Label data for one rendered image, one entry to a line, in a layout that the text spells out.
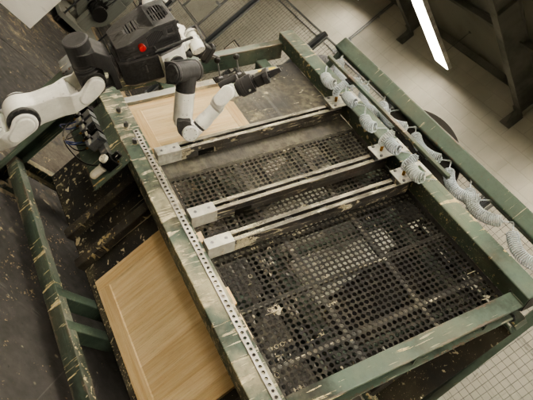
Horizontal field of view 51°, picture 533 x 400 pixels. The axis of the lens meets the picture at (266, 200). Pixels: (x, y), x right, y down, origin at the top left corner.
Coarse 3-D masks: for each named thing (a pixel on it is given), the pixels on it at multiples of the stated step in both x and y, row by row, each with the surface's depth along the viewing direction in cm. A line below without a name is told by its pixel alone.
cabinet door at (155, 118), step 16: (208, 96) 319; (144, 112) 304; (160, 112) 305; (224, 112) 310; (240, 112) 311; (144, 128) 294; (160, 128) 296; (176, 128) 297; (208, 128) 299; (224, 128) 301; (160, 144) 287
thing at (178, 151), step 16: (336, 96) 306; (304, 112) 307; (320, 112) 308; (336, 112) 313; (240, 128) 293; (256, 128) 294; (272, 128) 298; (288, 128) 303; (176, 144) 280; (192, 144) 281; (208, 144) 284; (224, 144) 290; (160, 160) 276; (176, 160) 281
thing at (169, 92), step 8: (248, 72) 334; (256, 72) 335; (208, 80) 325; (168, 88) 316; (200, 88) 321; (136, 96) 309; (144, 96) 310; (152, 96) 310; (160, 96) 312; (168, 96) 314; (128, 104) 306
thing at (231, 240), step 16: (416, 160) 265; (400, 176) 273; (352, 192) 268; (368, 192) 269; (384, 192) 272; (400, 192) 279; (304, 208) 258; (320, 208) 259; (336, 208) 261; (352, 208) 268; (256, 224) 248; (272, 224) 253; (288, 224) 251; (304, 224) 258; (208, 240) 240; (224, 240) 240; (240, 240) 243; (256, 240) 249
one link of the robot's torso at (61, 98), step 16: (64, 80) 257; (96, 80) 247; (16, 96) 248; (32, 96) 249; (48, 96) 249; (64, 96) 248; (80, 96) 250; (96, 96) 253; (16, 112) 242; (32, 112) 246; (48, 112) 251; (64, 112) 255
